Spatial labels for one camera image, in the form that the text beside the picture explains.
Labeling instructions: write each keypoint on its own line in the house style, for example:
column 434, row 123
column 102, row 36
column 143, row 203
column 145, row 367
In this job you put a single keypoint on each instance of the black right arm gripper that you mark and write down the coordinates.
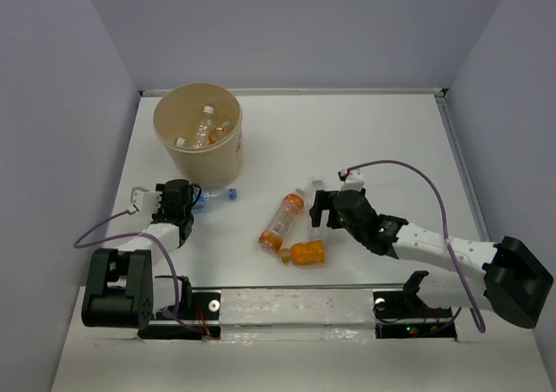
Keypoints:
column 324, row 200

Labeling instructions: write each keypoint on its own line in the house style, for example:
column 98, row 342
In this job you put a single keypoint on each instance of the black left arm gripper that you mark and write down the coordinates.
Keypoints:
column 158, row 214

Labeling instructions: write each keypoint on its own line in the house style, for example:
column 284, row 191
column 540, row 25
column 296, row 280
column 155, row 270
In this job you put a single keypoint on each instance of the clear bottle blue cap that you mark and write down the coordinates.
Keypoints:
column 209, row 198

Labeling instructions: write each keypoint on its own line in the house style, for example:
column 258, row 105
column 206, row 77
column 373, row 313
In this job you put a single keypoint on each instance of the clear crushed plastic bottle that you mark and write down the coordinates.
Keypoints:
column 315, row 183

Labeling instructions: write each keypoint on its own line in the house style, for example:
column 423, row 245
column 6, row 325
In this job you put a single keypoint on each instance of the tall orange juice bottle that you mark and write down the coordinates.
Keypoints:
column 272, row 238

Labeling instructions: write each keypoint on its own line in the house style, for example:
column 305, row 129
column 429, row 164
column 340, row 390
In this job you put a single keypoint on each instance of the short orange bottle yellow cap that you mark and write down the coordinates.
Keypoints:
column 308, row 253

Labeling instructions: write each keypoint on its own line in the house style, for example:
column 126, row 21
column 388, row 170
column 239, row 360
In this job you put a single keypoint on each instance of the orange bottle with white cap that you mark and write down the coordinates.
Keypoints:
column 219, row 133

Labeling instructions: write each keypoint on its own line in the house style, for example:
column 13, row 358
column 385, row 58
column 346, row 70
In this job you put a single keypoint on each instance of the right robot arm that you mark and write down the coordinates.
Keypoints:
column 505, row 278

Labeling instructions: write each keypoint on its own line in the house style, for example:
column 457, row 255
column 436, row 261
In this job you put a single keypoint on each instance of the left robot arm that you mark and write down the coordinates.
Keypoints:
column 132, row 277

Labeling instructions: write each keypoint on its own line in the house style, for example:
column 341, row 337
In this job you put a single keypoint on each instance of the clear bottle inside bin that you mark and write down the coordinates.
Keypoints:
column 181, row 142

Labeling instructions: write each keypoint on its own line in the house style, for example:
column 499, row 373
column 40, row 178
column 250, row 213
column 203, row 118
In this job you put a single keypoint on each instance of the beige plastic bin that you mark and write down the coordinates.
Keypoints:
column 178, row 114

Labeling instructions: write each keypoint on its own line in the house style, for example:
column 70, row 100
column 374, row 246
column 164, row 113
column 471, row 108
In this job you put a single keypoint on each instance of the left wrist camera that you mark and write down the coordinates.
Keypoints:
column 145, row 201

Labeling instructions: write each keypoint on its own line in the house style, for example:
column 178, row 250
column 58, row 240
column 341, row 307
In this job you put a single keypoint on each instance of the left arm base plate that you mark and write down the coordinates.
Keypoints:
column 199, row 322

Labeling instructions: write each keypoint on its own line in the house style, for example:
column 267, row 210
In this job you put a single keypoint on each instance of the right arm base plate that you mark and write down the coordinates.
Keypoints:
column 401, row 314

